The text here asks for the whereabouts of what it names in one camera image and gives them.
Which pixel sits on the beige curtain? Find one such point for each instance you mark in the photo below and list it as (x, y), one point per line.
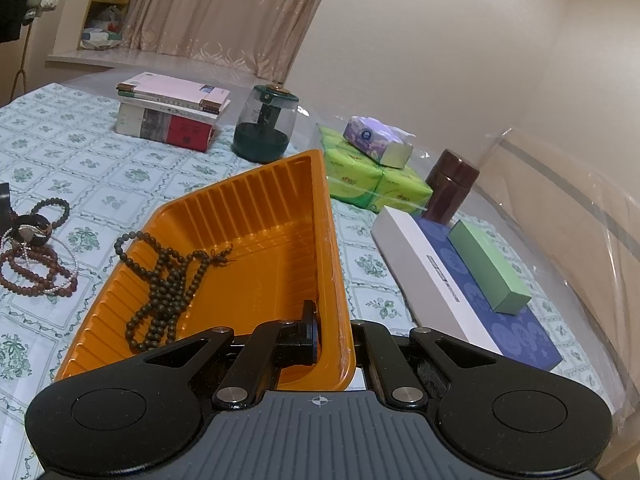
(225, 10)

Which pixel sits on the dark hanging garment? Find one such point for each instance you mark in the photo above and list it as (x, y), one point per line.
(12, 0)

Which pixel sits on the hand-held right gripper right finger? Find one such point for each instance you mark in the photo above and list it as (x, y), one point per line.
(375, 350)

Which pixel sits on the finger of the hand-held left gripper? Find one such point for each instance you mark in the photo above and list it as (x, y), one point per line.
(4, 197)

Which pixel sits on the blue patterned box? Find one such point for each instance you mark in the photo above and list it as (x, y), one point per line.
(520, 335)

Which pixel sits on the pink cover book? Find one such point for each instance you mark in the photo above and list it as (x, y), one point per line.
(170, 87)

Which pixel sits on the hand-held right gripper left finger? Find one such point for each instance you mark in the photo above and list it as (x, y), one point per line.
(310, 332)

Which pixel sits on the brown cylindrical canister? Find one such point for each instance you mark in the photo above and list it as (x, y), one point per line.
(447, 190)

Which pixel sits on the long white box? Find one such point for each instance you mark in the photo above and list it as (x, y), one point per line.
(425, 260)

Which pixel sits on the clear plastic sheet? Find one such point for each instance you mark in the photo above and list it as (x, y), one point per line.
(600, 240)

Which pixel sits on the black wristwatch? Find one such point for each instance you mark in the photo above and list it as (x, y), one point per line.
(37, 221)

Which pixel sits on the purple tissue pack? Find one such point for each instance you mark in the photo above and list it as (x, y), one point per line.
(367, 140)

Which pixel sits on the orange plastic tray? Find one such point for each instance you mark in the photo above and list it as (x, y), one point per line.
(270, 240)

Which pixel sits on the yellow shelf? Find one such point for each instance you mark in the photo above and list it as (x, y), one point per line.
(93, 10)

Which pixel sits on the thin white book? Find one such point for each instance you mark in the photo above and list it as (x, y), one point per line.
(150, 100)

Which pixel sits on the thick white and red book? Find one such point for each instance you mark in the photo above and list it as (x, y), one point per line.
(187, 132)

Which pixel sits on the green tissue multipack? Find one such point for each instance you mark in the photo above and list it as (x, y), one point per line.
(360, 180)

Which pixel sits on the dark green glass jar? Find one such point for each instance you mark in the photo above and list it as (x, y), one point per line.
(260, 142)

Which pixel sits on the small green box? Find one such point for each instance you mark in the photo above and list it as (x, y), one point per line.
(480, 255)

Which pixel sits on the plastic bags on sill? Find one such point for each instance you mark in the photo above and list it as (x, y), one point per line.
(102, 37)

